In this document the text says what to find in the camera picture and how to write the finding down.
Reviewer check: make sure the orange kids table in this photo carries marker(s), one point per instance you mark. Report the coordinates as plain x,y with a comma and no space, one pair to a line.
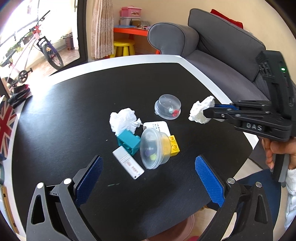
142,46

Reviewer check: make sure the yellow plastic stool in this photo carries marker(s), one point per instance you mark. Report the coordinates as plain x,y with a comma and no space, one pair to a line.
123,48

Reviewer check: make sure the white test cassette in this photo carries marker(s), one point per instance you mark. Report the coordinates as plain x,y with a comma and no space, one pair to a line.
128,162

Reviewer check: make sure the white card box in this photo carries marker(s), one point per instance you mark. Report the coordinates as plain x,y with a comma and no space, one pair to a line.
160,126

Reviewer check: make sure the black red gloves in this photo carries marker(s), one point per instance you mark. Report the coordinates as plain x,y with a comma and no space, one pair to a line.
21,93

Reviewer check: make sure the clear round plastic container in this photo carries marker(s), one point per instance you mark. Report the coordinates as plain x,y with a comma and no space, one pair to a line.
168,107

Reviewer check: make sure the pink white bicycle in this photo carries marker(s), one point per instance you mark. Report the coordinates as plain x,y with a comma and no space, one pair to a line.
16,59

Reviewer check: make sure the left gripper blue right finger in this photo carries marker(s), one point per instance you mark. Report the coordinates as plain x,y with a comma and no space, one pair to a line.
213,185

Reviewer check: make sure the yellow toy brick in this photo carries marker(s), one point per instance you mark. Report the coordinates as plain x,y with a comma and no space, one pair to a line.
170,146

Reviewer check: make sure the union jack tissue box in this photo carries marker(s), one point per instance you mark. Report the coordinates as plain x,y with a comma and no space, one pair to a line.
8,117

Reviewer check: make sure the clear plastic bowl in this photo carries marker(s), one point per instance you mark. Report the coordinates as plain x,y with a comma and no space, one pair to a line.
155,148

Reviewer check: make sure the white coffee table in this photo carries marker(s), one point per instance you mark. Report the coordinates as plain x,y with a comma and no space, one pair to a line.
65,123

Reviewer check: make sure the white tissue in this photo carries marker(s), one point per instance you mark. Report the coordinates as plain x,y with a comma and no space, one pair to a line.
196,112
125,119

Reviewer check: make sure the red cushion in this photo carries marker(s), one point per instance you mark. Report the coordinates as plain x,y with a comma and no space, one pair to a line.
217,13

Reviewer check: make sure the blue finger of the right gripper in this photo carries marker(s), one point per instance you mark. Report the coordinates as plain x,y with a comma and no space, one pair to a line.
227,106
219,113

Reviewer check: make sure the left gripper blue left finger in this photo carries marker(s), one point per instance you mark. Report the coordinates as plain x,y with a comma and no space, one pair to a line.
85,180

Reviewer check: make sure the pink translucent trash bin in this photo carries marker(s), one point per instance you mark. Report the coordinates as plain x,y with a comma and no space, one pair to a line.
178,232

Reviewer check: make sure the grey fabric sofa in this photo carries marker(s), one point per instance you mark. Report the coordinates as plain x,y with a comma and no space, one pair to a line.
224,52

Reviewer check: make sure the pink storage box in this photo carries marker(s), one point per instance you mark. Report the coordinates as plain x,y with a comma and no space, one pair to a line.
130,12

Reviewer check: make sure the teal toy block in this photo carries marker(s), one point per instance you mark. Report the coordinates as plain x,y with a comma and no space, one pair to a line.
129,141

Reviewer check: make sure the person right hand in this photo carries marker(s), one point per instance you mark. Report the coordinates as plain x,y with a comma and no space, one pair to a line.
273,147

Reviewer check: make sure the pink floral curtain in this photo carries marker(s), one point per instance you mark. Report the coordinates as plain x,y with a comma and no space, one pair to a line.
102,29

